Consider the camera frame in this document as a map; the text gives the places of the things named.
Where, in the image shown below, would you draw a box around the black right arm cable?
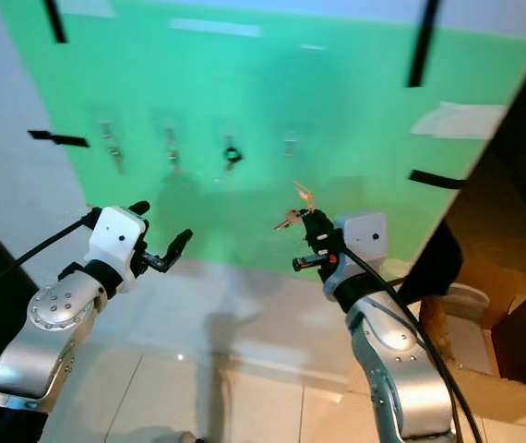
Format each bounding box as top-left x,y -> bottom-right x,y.
351,242 -> 485,443

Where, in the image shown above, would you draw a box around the white bowl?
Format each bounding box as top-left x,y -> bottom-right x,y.
436,281 -> 493,324

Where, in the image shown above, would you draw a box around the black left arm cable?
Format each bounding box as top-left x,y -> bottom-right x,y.
0,210 -> 107,305

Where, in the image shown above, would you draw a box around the silver keys with orange tag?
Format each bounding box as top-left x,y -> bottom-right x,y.
272,179 -> 316,232

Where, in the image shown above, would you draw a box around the long black tape strip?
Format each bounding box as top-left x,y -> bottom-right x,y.
406,0 -> 444,89

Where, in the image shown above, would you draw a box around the green wall sheet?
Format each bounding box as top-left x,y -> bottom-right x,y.
0,0 -> 526,276

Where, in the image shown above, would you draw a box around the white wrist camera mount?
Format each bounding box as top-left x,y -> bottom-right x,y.
90,205 -> 149,294
328,210 -> 389,298

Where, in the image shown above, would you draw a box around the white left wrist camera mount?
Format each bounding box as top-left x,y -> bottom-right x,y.
90,205 -> 149,294

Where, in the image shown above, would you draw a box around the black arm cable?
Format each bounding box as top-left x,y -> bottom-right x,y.
351,242 -> 485,443
0,210 -> 107,305

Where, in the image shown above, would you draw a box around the short black tape strip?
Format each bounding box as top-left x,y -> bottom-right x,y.
27,129 -> 90,149
408,169 -> 465,191
43,0 -> 68,44

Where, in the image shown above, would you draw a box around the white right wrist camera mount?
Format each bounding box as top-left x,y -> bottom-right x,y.
328,210 -> 389,298

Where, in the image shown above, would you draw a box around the black bag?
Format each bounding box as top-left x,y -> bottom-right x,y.
400,220 -> 467,305

